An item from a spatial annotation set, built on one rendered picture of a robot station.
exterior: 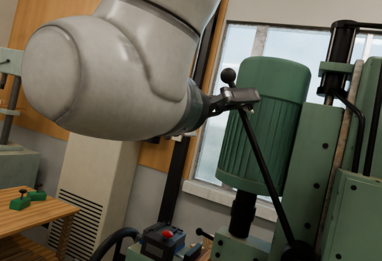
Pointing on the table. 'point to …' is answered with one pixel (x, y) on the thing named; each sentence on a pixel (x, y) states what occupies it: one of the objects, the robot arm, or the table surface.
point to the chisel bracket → (238, 247)
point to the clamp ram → (191, 253)
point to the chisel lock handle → (203, 233)
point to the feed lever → (307, 253)
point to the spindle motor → (264, 124)
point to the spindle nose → (242, 214)
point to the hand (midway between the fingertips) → (219, 118)
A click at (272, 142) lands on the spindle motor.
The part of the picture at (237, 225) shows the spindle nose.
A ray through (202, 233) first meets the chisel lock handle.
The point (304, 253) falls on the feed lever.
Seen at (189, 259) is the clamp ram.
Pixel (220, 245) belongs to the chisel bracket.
